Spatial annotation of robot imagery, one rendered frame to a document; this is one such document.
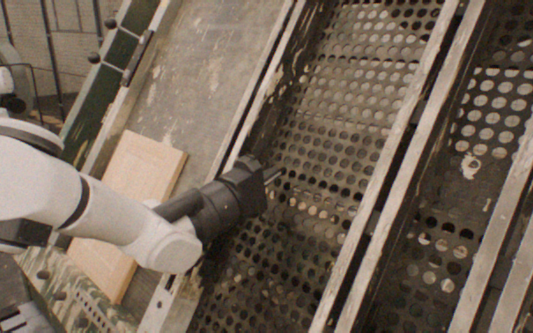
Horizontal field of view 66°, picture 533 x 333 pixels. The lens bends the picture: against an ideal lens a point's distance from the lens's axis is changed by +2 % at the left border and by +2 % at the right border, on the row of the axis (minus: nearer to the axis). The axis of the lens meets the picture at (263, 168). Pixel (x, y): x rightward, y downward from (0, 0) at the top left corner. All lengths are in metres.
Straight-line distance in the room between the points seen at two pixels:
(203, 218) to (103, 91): 1.01
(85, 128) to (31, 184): 1.12
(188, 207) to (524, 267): 0.44
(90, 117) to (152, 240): 1.05
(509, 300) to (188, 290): 0.57
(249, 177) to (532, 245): 0.42
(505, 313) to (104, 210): 0.48
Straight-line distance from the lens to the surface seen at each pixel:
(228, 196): 0.68
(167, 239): 0.58
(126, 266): 1.10
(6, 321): 1.39
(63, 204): 0.48
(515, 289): 0.57
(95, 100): 1.59
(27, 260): 1.50
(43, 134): 0.49
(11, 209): 0.47
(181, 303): 0.88
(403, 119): 0.67
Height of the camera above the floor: 1.54
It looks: 20 degrees down
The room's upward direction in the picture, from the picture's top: straight up
